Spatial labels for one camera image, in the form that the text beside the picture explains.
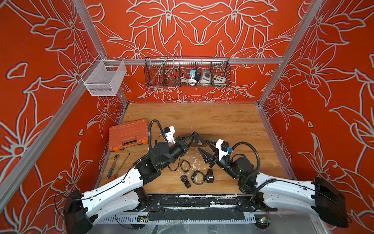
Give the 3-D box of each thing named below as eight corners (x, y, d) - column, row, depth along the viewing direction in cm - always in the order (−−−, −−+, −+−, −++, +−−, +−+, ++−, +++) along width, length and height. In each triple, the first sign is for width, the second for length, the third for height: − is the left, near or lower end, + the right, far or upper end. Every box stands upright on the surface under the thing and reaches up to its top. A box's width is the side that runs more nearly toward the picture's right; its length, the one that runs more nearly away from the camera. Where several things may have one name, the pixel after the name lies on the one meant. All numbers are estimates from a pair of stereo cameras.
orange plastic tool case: (111, 152, 93) (107, 149, 89) (112, 130, 104) (109, 125, 100) (150, 143, 97) (148, 139, 93) (147, 122, 109) (145, 118, 105)
